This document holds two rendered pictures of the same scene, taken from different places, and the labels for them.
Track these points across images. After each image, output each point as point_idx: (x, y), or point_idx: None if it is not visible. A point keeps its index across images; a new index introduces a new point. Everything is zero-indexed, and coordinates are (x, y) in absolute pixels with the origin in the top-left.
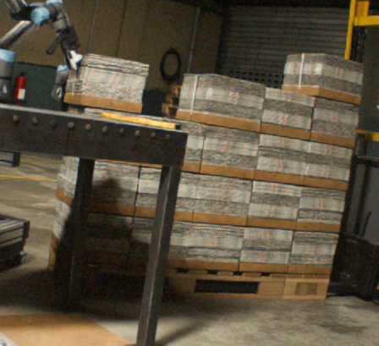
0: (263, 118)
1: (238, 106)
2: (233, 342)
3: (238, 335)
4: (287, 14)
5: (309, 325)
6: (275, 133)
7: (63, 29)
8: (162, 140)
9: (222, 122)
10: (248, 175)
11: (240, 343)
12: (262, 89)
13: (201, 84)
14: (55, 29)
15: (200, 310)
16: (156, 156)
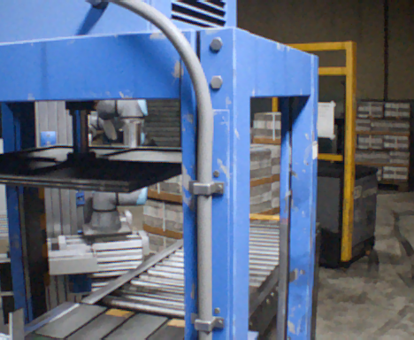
0: (272, 173)
1: (260, 169)
2: (329, 336)
3: (322, 328)
4: None
5: (338, 303)
6: (279, 180)
7: (149, 143)
8: (317, 235)
9: (254, 183)
10: (269, 213)
11: (333, 334)
12: (270, 152)
13: None
14: (141, 144)
15: (274, 316)
16: (316, 246)
